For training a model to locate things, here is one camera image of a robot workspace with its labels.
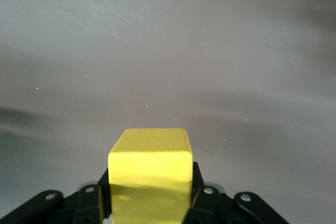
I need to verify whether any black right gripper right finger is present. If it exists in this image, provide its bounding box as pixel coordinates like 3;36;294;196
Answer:
183;161;287;224

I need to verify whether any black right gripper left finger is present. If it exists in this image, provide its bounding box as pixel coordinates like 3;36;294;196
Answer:
0;167;111;224

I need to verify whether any yellow cube block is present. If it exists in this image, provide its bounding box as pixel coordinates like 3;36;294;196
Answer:
107;127;194;224

